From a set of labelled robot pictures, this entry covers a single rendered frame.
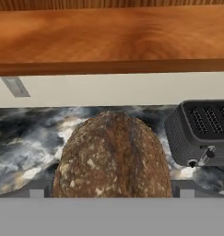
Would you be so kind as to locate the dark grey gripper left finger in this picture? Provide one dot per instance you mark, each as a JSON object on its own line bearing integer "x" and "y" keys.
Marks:
{"x": 39, "y": 188}

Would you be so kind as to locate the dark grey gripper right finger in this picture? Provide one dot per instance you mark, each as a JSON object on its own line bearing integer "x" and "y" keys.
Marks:
{"x": 184, "y": 188}

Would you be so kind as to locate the brown bread loaf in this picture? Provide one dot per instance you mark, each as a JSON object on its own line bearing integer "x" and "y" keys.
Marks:
{"x": 112, "y": 156}

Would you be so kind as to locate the wooden cabinet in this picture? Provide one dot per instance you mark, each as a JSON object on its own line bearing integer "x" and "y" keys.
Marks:
{"x": 110, "y": 37}

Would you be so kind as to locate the black toaster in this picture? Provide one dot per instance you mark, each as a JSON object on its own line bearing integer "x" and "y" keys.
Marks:
{"x": 202, "y": 132}

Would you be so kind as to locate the grey wall outlet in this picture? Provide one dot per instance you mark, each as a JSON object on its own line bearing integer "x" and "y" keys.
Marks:
{"x": 15, "y": 86}

